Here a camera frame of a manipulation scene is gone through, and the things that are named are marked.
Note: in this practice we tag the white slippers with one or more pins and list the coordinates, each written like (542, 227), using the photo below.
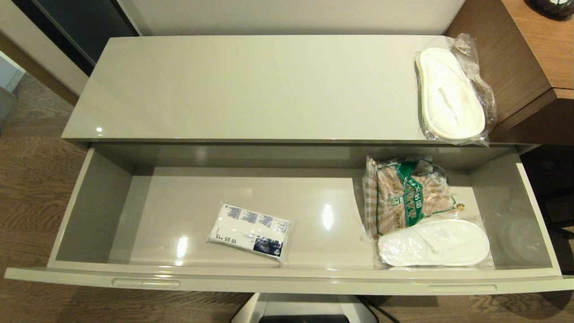
(435, 244)
(448, 98)

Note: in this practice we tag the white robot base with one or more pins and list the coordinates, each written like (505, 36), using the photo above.
(305, 305)

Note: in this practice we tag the open grey drawer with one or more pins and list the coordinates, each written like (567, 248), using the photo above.
(89, 215)

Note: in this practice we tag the white tissue pack blue print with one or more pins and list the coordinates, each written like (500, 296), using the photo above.
(249, 229)

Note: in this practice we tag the glossy grey cabinet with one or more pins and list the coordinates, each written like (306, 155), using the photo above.
(246, 89)

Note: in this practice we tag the green brown snack bag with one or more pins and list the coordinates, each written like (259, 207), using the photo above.
(403, 197)

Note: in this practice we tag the white slippers in flat bag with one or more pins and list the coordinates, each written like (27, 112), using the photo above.
(435, 244)

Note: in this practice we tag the brown wooden desk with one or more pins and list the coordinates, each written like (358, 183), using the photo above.
(506, 58)

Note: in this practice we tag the dark glass door panel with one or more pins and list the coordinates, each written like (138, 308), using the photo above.
(80, 27)

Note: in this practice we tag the black round object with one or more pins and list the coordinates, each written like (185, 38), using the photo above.
(554, 6)

